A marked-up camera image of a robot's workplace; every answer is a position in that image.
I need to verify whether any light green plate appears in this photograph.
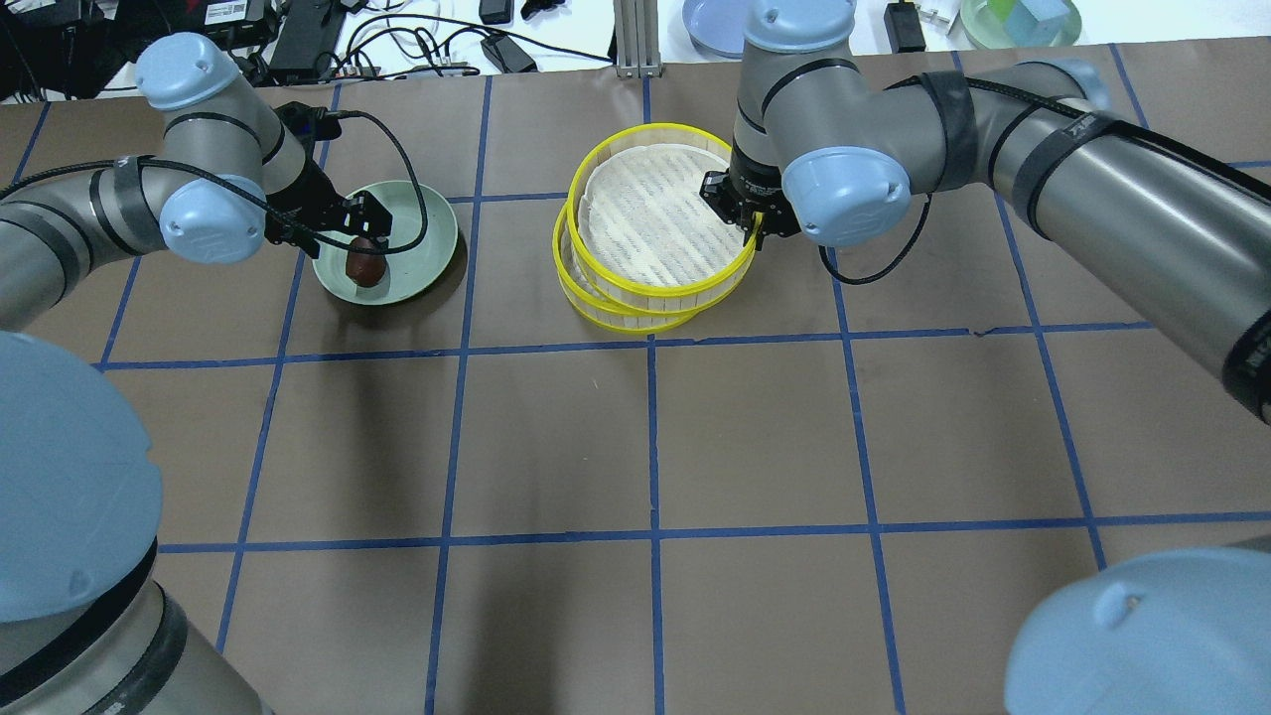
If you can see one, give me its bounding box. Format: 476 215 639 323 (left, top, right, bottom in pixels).
311 180 460 306

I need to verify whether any black power adapter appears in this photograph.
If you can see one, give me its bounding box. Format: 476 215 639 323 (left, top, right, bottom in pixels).
885 1 927 55

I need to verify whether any blue plate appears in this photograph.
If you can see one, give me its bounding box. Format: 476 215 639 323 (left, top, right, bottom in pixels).
680 1 749 60

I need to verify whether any green bowl with sponges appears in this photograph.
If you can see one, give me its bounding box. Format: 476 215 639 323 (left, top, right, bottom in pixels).
960 1 1083 50

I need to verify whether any yellow steamer basket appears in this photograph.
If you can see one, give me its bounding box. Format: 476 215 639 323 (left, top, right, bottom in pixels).
552 210 758 337
563 123 745 304

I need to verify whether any aluminium frame post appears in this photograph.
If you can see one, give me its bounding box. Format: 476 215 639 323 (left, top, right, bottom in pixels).
613 0 663 77

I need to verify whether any black power brick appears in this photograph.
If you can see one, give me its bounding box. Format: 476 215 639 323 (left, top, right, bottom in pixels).
268 1 346 85

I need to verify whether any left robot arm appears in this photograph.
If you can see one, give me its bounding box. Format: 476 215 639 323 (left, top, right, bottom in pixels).
3 32 397 714

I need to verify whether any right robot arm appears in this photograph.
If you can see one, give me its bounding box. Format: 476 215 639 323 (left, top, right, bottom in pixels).
700 1 1270 714

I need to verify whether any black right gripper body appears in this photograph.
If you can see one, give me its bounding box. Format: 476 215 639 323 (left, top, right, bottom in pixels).
700 164 799 239

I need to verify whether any brown bun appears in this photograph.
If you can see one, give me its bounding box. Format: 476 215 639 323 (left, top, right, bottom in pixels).
344 236 389 290

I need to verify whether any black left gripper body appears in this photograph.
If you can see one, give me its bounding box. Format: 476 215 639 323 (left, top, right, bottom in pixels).
266 159 347 246

